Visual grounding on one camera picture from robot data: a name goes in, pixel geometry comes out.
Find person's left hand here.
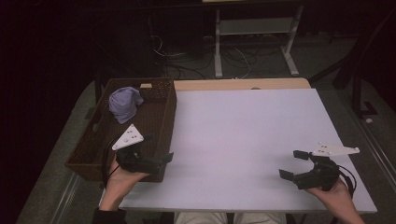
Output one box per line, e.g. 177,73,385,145
104,157,149,203

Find person's right hand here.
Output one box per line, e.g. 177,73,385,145
306,180,354,214

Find white metal desk frame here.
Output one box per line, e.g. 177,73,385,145
214,4,304,78

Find black metal stand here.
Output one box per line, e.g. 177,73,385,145
350,69,379,119

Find brown woven basket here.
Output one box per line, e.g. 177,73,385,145
64,77,177,184

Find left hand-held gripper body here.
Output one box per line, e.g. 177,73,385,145
111,123,166,175

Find person's left leg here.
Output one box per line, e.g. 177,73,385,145
173,212,230,224

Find white board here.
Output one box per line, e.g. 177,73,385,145
99,88,378,215

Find purple shorts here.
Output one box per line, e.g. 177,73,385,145
108,86,145,125

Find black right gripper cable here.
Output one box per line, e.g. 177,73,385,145
337,164,358,199

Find person's right leg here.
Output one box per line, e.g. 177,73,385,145
233,212,288,224

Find tangle of floor cables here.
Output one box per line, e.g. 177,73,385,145
150,34,260,80

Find metal floor rail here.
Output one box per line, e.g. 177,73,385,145
348,102,396,190
50,172,81,224

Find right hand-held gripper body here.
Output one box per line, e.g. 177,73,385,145
293,142,361,191

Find person's leg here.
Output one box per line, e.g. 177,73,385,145
233,212,288,224
173,212,230,224

